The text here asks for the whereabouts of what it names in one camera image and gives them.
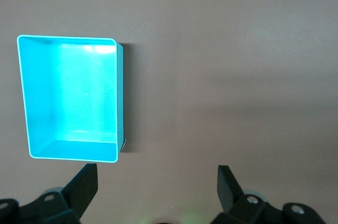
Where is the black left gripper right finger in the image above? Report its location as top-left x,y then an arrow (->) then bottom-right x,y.
212,165 -> 324,224

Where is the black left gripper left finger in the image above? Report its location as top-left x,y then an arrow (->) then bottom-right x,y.
0,164 -> 99,224

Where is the teal plastic bin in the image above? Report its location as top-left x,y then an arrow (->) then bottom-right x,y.
16,34 -> 125,165

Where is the brown table mat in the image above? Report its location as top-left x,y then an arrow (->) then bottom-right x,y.
0,0 -> 338,224

